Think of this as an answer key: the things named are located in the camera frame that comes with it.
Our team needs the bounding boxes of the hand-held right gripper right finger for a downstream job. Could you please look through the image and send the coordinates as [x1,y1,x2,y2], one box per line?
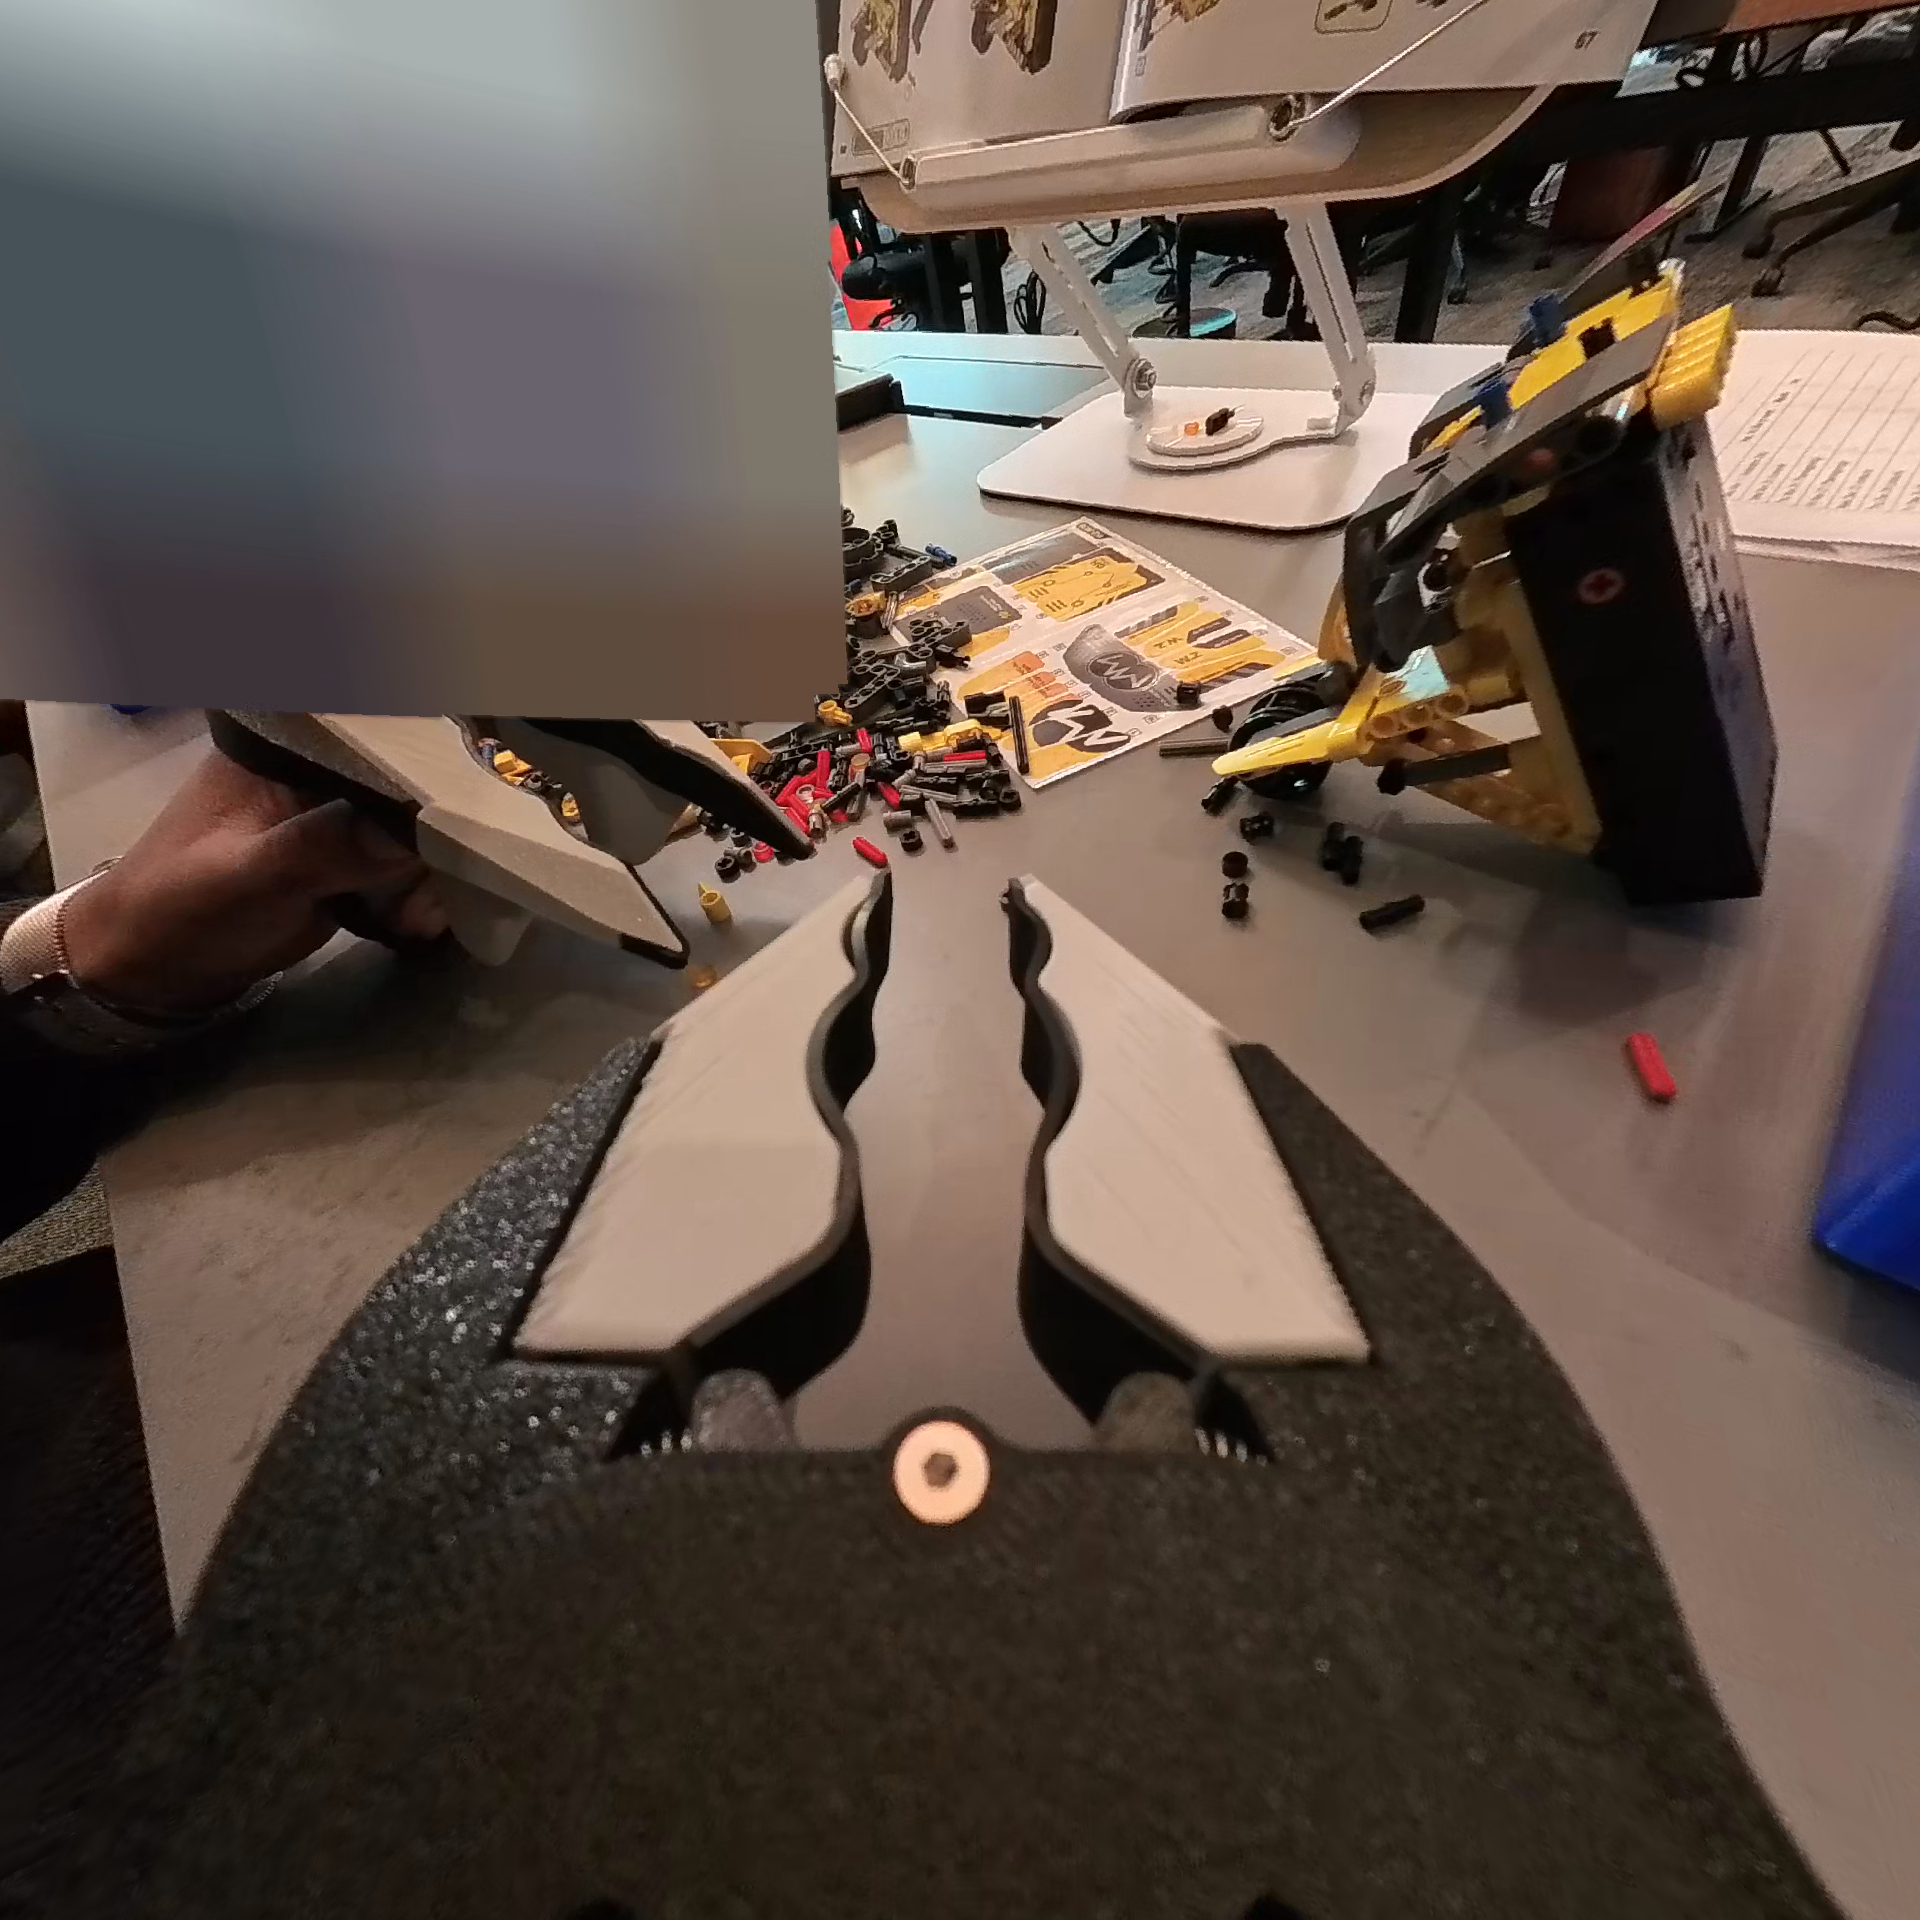
[997,874,1374,1370]

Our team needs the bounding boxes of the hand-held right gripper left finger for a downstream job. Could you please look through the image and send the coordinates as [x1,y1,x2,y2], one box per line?
[514,870,900,1364]

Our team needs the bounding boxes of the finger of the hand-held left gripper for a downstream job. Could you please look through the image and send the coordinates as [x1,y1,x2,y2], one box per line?
[305,715,695,969]
[493,715,822,870]

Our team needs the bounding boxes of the pile of toy building pieces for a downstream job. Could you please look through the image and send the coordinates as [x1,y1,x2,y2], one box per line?
[660,510,1037,924]

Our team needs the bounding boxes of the person's left forearm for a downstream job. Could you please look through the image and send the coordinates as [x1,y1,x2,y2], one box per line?
[0,861,287,1059]

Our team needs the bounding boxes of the person's left hand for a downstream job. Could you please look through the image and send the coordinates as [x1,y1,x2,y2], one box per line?
[64,749,456,1025]

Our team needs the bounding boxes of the scattered small black connectors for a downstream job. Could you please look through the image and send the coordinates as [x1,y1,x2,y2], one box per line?
[1200,810,1430,936]

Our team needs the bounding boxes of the yellow sticker sheet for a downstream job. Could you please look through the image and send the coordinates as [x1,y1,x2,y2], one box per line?
[883,515,1325,794]

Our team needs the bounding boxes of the white book stand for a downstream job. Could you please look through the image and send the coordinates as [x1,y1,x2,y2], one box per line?
[827,66,1566,537]

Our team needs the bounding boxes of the blue storage bin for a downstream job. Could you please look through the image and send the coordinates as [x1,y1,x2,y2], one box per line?
[1805,839,1920,1303]

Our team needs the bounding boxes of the yellow black toy vehicle model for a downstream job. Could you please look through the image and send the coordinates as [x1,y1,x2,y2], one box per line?
[1203,252,1782,908]

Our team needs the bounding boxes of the printed paper sheet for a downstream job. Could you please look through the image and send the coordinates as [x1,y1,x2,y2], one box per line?
[1705,326,1920,554]

